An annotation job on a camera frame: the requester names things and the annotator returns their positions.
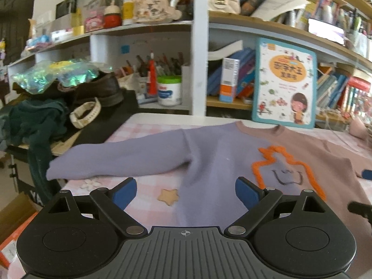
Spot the black case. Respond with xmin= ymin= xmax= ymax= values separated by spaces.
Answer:
xmin=6 ymin=90 xmax=140 ymax=163

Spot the tablet with lit screen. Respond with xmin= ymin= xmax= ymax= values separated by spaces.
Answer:
xmin=308 ymin=18 xmax=346 ymax=46

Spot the white jar with green lid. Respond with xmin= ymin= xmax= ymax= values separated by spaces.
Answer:
xmin=157 ymin=76 xmax=182 ymax=106

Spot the pink plush toy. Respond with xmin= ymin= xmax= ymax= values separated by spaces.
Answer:
xmin=350 ymin=119 xmax=370 ymax=139

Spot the cream woven bracelet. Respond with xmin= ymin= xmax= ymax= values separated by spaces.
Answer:
xmin=70 ymin=97 xmax=102 ymax=129

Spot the bunch of pens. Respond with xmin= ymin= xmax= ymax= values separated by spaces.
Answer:
xmin=125 ymin=52 xmax=185 ymax=78

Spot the row of blue books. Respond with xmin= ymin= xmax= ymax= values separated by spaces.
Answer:
xmin=207 ymin=48 xmax=257 ymax=99

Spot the cardboard box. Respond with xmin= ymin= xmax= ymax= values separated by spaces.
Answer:
xmin=0 ymin=193 xmax=45 ymax=268

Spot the iridescent plastic bag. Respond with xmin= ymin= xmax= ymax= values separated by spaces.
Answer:
xmin=13 ymin=59 xmax=113 ymax=94

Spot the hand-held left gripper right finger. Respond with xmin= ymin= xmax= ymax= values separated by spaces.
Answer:
xmin=223 ymin=176 xmax=331 ymax=237

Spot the white and wooden bookshelf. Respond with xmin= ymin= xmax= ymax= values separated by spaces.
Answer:
xmin=7 ymin=0 xmax=372 ymax=128

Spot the red and white jar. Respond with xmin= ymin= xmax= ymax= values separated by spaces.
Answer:
xmin=104 ymin=0 xmax=123 ymax=28

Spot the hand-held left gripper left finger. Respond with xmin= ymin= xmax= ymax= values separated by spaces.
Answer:
xmin=43 ymin=177 xmax=145 ymax=237

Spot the dark green cloth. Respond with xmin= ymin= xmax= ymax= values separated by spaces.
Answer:
xmin=0 ymin=98 xmax=69 ymax=207

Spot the teal children's picture book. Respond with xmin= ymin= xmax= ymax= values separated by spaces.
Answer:
xmin=251 ymin=37 xmax=318 ymax=129

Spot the cartoon cat ornament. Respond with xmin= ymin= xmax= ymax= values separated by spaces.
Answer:
xmin=134 ymin=0 xmax=182 ymax=24

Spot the red tassel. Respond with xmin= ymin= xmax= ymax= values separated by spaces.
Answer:
xmin=147 ymin=51 xmax=158 ymax=96

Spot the white and orange carton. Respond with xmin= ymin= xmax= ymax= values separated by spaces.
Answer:
xmin=219 ymin=57 xmax=241 ymax=103

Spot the brown leather shoe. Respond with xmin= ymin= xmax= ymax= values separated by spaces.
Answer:
xmin=56 ymin=73 xmax=124 ymax=109

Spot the row of leaning thin books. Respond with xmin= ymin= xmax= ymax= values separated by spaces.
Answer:
xmin=315 ymin=64 xmax=353 ymax=109

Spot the purple and pink sweater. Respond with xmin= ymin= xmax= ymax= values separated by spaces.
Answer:
xmin=46 ymin=121 xmax=372 ymax=279

